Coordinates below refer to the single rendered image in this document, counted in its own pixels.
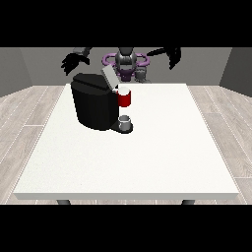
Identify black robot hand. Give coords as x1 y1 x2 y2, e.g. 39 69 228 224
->
60 51 92 77
146 47 182 71

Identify small grey coffee pod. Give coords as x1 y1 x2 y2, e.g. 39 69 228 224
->
134 67 148 84

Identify pale grey machine lid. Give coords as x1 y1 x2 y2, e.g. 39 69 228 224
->
100 64 120 91

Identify black coffee machine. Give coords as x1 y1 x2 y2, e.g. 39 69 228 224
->
70 72 134 134

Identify red pod holder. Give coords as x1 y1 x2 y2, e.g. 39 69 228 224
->
116 87 133 108

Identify grey robot trunk purple rings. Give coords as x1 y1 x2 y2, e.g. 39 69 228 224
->
101 47 152 83

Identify small grey cup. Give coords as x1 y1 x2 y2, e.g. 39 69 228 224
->
117 114 133 132

